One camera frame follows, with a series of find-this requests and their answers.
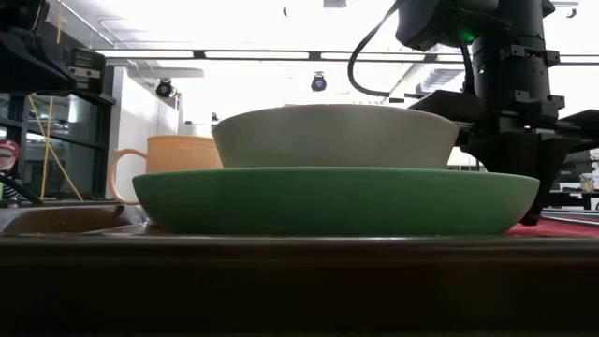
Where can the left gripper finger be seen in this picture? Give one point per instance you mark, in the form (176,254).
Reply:
(33,65)
(89,82)

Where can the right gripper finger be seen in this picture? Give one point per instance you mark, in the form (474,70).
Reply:
(547,164)
(496,156)

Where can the silver cutlery piece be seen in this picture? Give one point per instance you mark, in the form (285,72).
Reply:
(580,221)

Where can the red cloth napkin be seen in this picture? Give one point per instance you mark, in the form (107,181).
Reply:
(561,230)

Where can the beige plastic mug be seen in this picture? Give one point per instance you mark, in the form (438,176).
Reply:
(178,154)

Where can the white bowl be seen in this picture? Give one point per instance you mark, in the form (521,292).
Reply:
(334,138)

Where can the green plate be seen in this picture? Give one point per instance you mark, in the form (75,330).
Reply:
(327,201)

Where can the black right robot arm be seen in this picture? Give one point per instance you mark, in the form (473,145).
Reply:
(435,23)

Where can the silver metal tray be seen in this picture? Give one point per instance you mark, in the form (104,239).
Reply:
(93,229)

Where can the black desk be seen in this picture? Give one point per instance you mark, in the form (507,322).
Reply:
(571,197)

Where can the small yellow container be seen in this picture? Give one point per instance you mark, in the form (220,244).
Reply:
(586,182)

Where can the dark glass partition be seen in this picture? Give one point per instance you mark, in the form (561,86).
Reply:
(84,140)

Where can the person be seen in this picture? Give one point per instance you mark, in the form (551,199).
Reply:
(7,150)

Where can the black dome ceiling camera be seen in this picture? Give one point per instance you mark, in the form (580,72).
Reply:
(164,89)
(318,83)

